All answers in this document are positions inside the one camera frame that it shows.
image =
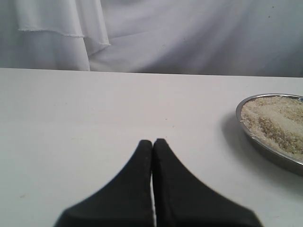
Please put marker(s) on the white backdrop curtain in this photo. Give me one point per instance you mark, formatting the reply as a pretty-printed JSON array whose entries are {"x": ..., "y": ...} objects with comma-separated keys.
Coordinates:
[{"x": 212, "y": 37}]

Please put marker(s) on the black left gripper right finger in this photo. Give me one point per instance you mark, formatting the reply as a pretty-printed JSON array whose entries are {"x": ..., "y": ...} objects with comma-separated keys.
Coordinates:
[{"x": 181, "y": 200}]

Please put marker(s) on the round metal rice tray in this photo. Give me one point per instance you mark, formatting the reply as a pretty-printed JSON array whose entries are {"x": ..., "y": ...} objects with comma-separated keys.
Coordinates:
[{"x": 273, "y": 124}]

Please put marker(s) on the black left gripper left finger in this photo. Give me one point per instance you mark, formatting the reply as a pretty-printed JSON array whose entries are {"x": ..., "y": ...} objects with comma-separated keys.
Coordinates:
[{"x": 124, "y": 202}]

